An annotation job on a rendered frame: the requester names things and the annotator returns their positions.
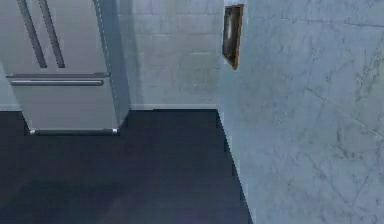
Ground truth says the silver fridge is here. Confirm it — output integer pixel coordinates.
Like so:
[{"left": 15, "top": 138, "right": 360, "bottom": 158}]
[{"left": 0, "top": 0, "right": 132, "bottom": 137}]

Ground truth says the brown framed wall picture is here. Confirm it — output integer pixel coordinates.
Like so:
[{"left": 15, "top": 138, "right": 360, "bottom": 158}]
[{"left": 221, "top": 3, "right": 245, "bottom": 71}]

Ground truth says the silver fridge drawer handle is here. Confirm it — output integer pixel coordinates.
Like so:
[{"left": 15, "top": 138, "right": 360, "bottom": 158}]
[{"left": 9, "top": 79, "right": 105, "bottom": 87}]

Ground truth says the grey fridge door handle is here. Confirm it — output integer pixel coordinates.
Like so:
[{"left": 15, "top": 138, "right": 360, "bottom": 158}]
[
  {"left": 37, "top": 0, "right": 66, "bottom": 69},
  {"left": 16, "top": 0, "right": 48, "bottom": 69}
]

